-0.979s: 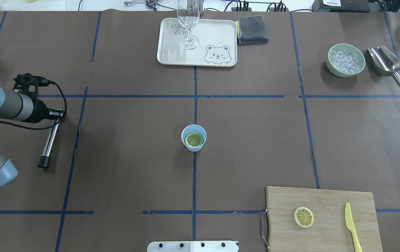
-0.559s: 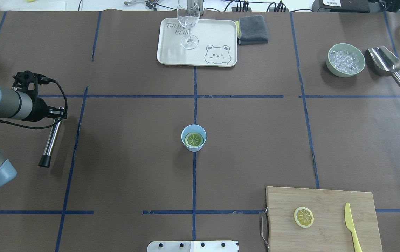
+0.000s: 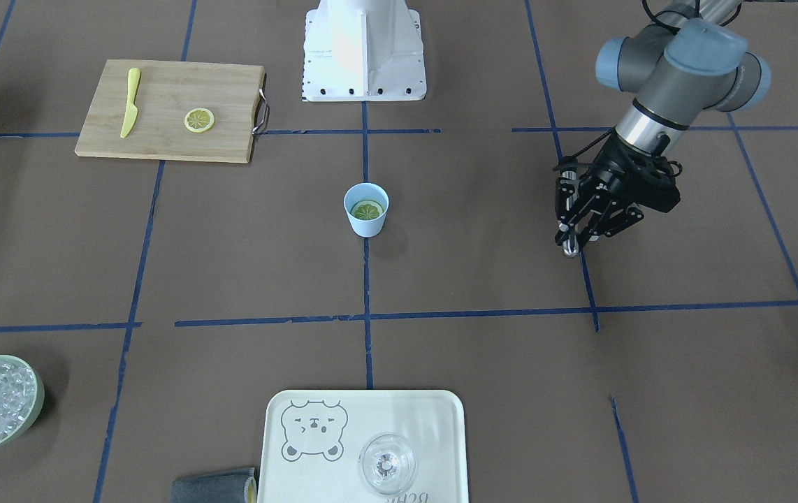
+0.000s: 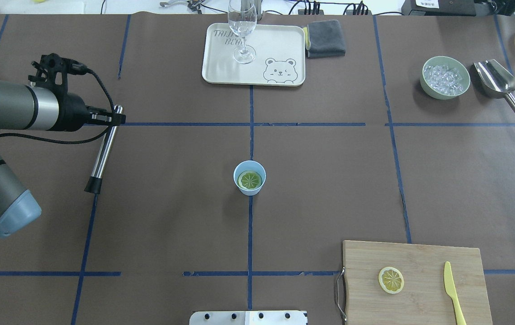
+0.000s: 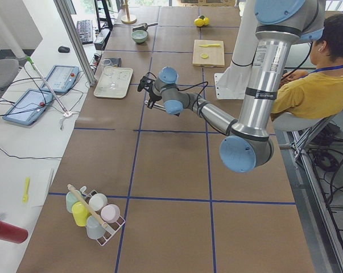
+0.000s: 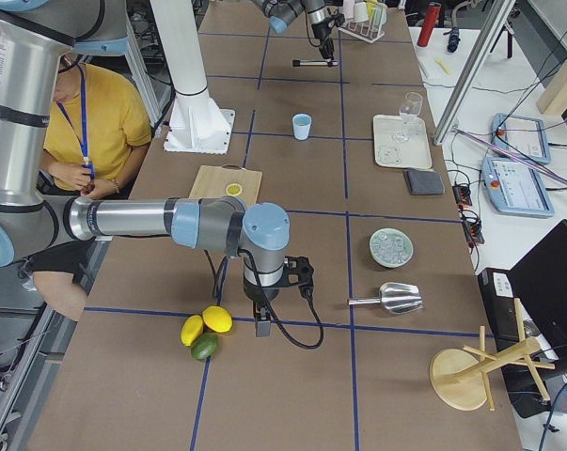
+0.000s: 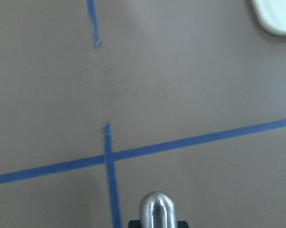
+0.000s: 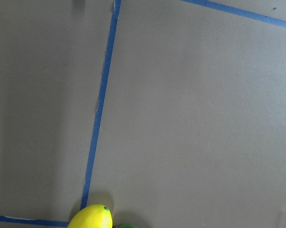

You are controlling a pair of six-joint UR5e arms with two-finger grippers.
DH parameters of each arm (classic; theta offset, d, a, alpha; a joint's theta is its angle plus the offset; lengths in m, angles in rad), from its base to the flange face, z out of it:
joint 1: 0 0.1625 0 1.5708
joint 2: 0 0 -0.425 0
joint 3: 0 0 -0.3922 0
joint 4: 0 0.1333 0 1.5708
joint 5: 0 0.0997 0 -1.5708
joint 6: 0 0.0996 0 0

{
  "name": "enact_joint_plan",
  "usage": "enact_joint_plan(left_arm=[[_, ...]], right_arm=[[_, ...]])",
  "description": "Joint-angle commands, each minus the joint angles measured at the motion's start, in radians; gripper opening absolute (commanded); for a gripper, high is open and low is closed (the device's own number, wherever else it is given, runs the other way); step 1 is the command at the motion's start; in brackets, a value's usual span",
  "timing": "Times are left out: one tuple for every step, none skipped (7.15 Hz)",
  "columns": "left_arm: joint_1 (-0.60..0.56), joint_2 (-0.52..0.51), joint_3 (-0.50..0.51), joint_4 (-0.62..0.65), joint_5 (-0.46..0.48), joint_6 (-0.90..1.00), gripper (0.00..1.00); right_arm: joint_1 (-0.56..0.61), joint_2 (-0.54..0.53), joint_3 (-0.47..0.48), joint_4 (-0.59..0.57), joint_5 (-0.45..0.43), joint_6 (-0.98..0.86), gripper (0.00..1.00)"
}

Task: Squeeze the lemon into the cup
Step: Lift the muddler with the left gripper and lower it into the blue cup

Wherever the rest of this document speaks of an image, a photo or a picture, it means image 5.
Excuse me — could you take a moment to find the white wire cup rack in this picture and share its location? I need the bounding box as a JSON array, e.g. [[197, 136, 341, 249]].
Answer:
[[80, 186, 125, 246]]

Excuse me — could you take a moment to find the yellow cup in rack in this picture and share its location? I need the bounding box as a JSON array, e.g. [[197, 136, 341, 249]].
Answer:
[[71, 201, 91, 227]]

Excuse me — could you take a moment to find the green cup in rack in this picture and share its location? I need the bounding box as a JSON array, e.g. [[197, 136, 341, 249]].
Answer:
[[65, 191, 78, 213]]

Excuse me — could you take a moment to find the yellow plastic knife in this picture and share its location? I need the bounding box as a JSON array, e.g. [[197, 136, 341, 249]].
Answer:
[[198, 43, 221, 48]]

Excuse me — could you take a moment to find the black computer mouse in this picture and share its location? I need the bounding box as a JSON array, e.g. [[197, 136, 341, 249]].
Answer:
[[57, 46, 70, 53]]

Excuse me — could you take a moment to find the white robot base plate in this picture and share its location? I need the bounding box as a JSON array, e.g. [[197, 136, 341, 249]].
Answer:
[[214, 73, 245, 100]]

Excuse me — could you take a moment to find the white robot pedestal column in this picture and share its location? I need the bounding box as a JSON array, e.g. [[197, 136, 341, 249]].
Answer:
[[231, 0, 258, 68]]

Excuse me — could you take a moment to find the bamboo cutting board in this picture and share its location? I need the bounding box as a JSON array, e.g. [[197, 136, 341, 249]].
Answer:
[[192, 39, 225, 67]]

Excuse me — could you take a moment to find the whole yellow lemon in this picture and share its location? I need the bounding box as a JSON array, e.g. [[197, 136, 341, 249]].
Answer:
[[203, 17, 210, 26]]

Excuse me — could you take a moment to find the black keyboard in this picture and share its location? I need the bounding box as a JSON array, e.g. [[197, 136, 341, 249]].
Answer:
[[76, 19, 93, 44]]

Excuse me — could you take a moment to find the cream bear serving tray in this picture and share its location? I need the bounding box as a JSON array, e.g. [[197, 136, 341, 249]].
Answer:
[[93, 67, 133, 99]]

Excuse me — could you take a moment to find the person in yellow shirt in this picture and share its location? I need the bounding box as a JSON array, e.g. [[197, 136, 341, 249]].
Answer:
[[271, 14, 343, 119]]

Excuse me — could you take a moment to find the white cup in rack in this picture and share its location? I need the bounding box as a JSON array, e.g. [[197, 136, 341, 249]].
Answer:
[[89, 193, 108, 212]]

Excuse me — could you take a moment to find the wooden stick on rack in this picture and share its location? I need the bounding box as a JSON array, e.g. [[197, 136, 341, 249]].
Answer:
[[67, 184, 108, 229]]

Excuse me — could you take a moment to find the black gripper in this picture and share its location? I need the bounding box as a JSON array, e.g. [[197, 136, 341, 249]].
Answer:
[[147, 87, 162, 109]]

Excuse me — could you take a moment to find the grey folded cloth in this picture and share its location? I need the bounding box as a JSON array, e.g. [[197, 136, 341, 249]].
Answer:
[[101, 57, 121, 67]]

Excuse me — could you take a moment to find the aluminium frame post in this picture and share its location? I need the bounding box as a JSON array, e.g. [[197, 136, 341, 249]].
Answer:
[[53, 0, 96, 86]]

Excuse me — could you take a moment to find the green bowl of ice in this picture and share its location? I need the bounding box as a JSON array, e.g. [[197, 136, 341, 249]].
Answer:
[[131, 30, 148, 44]]

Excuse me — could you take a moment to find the red bottle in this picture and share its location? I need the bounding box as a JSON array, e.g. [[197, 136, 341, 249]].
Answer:
[[0, 220, 28, 244]]

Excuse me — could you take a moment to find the steel ice scoop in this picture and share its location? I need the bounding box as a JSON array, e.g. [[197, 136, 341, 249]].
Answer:
[[132, 22, 158, 31]]

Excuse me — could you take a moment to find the steel cutting board handle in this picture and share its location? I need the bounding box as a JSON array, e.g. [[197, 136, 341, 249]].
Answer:
[[200, 65, 217, 68]]

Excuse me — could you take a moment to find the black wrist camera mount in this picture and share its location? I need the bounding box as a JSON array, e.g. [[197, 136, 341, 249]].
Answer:
[[137, 76, 154, 92]]

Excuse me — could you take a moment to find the blue teach pendant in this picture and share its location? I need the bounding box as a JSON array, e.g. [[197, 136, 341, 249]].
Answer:
[[2, 89, 53, 126], [46, 65, 80, 94]]

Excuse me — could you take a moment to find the clear wine glass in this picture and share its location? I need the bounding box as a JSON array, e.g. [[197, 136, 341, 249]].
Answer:
[[101, 65, 117, 89]]

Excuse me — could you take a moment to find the wooden mug tree stand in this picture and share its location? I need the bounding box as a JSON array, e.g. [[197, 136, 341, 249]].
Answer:
[[121, 0, 137, 24]]

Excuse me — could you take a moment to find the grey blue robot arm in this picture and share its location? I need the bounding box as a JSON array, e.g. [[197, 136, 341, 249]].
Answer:
[[138, 1, 325, 172]]

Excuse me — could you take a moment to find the pink cup in rack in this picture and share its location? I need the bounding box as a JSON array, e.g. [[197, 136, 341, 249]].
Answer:
[[101, 204, 121, 223]]

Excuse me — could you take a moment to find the pale blue cup in rack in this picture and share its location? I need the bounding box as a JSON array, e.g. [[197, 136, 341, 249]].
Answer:
[[86, 216, 105, 239]]

